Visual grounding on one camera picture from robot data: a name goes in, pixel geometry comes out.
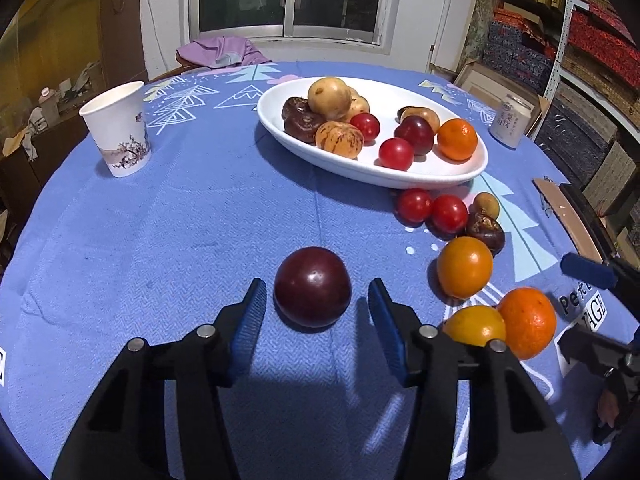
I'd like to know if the beige drink can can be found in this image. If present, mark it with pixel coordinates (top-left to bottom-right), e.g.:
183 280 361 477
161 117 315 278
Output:
489 94 534 151

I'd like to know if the dark brown water chestnut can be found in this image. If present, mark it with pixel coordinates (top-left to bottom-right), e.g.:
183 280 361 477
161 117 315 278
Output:
281 96 312 122
465 211 506 257
284 112 328 146

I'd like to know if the blue printed tablecloth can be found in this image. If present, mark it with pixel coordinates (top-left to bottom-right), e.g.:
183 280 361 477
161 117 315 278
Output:
0 61 640 480

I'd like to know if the white printed paper cup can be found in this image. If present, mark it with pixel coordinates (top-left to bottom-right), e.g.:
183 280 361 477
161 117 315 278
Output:
79 81 152 178

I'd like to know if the wooden chair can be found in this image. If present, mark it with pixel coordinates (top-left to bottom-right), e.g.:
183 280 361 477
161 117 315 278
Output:
149 62 201 83

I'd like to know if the orange speckled fruit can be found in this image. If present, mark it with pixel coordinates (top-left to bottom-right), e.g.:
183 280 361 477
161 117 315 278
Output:
315 120 365 160

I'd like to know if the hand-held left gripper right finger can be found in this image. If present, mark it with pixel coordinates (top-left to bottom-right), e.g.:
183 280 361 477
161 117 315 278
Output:
368 277 583 480

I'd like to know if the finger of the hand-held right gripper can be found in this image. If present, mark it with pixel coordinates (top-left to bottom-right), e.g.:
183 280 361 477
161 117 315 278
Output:
560 252 640 306
556 329 632 378

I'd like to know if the purple cloth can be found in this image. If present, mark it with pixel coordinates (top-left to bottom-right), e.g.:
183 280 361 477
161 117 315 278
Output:
176 36 273 68

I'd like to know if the cardboard box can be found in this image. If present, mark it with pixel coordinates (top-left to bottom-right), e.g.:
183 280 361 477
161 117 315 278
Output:
452 60 551 136

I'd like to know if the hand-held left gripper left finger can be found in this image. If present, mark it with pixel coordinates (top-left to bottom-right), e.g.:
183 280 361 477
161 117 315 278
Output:
51 277 268 480

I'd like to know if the small tan round fruit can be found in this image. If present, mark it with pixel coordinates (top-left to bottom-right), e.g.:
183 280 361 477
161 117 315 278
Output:
473 192 501 221

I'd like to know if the red cherry tomato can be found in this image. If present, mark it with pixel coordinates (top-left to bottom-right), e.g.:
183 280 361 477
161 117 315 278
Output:
378 137 415 171
349 112 381 142
430 194 469 234
396 188 434 225

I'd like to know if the white oval plate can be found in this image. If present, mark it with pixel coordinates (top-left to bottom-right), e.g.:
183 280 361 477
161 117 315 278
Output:
257 76 489 190

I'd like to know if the white board panel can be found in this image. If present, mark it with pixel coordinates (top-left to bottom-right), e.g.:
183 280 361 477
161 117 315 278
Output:
430 0 496 73

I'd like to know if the metal storage shelf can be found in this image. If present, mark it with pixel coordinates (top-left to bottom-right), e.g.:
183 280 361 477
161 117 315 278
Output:
530 0 640 261

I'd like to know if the yellowish tangerine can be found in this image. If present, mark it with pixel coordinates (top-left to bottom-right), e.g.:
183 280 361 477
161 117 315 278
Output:
442 305 507 348
436 236 494 300

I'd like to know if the person's right hand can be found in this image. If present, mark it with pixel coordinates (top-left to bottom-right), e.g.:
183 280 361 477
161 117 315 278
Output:
596 389 622 430

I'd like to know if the large dark red plum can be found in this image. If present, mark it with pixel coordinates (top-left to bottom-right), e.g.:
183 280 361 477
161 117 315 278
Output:
273 246 353 329

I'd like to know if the orange tangerine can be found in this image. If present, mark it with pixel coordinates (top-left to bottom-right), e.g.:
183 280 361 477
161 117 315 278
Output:
436 118 479 162
496 287 557 361

